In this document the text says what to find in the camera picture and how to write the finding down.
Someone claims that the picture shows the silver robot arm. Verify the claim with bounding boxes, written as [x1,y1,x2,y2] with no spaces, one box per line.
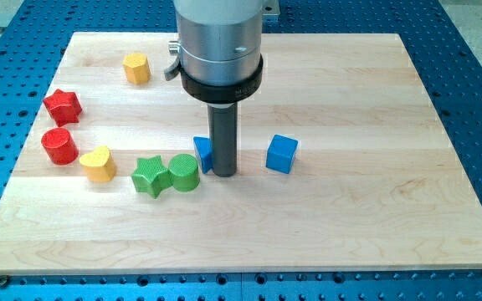
[164,0,279,109]

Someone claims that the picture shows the blue cube block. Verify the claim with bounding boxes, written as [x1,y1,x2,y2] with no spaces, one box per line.
[265,135,299,174]

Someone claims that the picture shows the yellow hexagon block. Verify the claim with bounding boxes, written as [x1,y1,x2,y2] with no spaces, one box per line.
[123,53,151,84]

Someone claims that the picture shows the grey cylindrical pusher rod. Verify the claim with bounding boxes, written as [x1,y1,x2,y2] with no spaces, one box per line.
[208,104,238,177]

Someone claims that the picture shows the blue triangular block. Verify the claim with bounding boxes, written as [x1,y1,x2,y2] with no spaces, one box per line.
[193,136,213,174]

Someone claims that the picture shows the green cylinder block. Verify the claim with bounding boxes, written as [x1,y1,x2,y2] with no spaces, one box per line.
[168,154,200,192]

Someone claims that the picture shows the green star block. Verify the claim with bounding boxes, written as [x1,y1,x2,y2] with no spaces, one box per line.
[131,156,172,199]

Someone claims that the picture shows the light wooden board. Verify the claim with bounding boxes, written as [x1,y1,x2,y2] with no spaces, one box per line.
[0,32,482,275]

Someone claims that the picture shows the yellow heart block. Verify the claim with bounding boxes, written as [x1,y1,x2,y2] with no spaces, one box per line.
[79,145,116,182]

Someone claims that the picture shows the red star block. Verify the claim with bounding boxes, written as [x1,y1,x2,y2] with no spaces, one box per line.
[43,89,82,127]

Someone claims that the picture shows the red cylinder block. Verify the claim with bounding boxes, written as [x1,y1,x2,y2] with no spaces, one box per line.
[41,127,79,165]

